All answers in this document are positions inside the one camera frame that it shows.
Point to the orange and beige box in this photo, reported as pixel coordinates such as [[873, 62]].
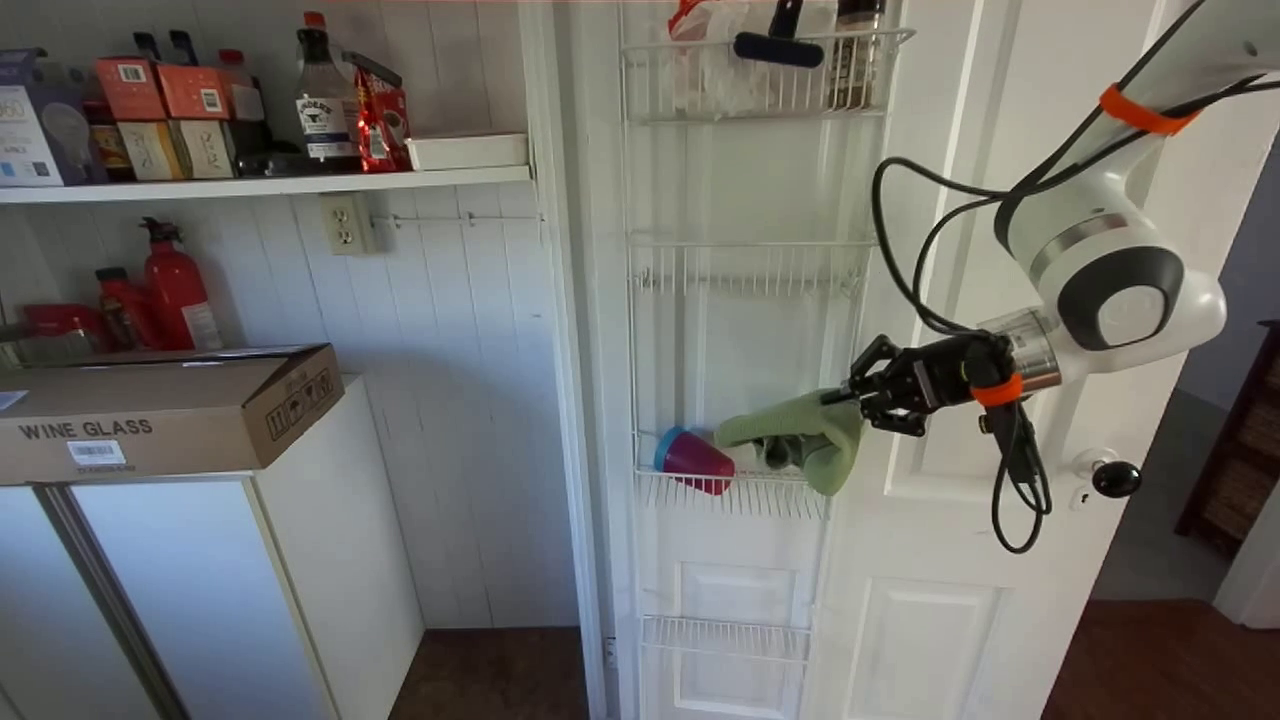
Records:
[[135, 123], [196, 123]]

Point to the black door knob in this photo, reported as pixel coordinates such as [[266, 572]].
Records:
[[1117, 476]]

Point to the red capped labelled bottle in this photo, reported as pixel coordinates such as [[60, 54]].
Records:
[[325, 104]]

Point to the dark sauce bottle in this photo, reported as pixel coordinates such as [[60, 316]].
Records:
[[249, 123]]

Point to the red flat tin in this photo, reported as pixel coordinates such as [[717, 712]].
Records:
[[60, 320]]

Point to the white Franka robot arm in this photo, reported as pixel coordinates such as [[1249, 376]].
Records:
[[1121, 265]]

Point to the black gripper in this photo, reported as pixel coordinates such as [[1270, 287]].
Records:
[[961, 376]]

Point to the red spray bottle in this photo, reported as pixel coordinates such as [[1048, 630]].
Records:
[[178, 292]]

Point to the small red canister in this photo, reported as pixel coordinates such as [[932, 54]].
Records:
[[122, 313]]

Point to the red and white package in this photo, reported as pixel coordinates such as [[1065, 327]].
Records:
[[686, 19]]

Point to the grey bag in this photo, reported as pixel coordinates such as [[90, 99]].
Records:
[[70, 133]]

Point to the dark wooden furniture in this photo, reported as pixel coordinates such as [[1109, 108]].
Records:
[[1242, 452]]

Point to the pink plastic cup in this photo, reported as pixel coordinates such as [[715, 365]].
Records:
[[698, 460]]

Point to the white wall outlet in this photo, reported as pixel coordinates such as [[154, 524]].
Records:
[[349, 226]]

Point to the green towel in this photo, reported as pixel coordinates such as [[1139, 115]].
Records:
[[804, 428]]

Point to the white panel door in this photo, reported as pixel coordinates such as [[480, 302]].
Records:
[[932, 602]]

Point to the white and blue box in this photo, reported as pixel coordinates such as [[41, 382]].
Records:
[[25, 127]]

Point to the white wall shelf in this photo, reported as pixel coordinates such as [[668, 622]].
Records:
[[266, 185]]

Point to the white cabinet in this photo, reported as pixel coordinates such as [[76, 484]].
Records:
[[266, 602]]

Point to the blue plastic cup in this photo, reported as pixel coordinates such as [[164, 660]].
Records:
[[662, 451]]

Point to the flat white box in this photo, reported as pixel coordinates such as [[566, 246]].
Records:
[[465, 151]]

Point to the cardboard wine glass box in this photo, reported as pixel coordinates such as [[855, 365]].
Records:
[[144, 423]]

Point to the red snack bag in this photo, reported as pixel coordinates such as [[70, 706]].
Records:
[[380, 123]]

